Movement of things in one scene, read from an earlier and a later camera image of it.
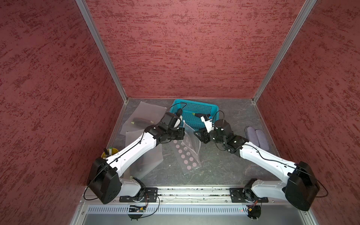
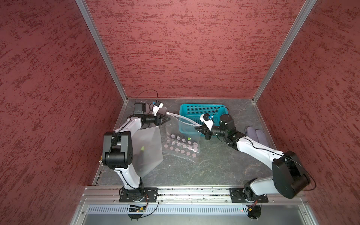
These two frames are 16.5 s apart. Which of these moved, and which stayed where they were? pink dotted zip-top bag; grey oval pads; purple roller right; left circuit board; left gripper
Moved: pink dotted zip-top bag; left gripper
Stayed: grey oval pads; left circuit board; purple roller right
